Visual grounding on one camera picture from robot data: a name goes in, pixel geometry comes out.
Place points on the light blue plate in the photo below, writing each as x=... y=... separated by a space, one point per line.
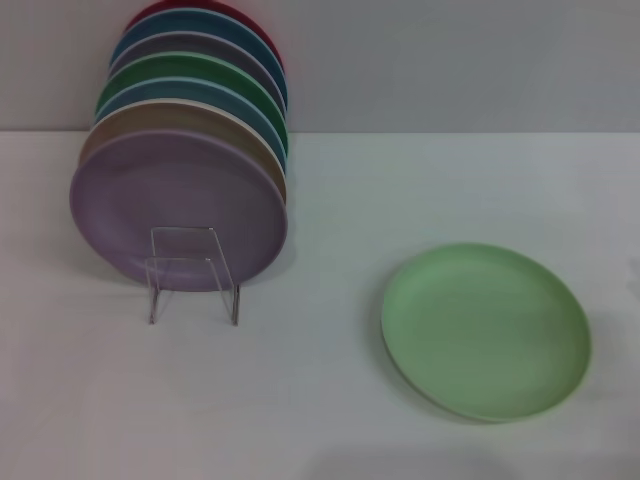
x=175 y=90

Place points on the teal blue plate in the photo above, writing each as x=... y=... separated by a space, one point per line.
x=200 y=20

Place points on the clear acrylic plate rack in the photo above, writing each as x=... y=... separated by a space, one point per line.
x=183 y=259

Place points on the tan plate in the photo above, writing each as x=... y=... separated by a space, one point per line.
x=165 y=117

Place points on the light green plate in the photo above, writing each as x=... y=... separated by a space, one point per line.
x=485 y=330

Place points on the dark green plate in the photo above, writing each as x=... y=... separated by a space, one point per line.
x=190 y=67

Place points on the lilac plate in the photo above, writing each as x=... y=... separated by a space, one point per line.
x=175 y=190

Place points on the grey plate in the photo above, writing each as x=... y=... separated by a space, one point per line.
x=200 y=42

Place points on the red plate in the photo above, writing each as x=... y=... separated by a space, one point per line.
x=150 y=6

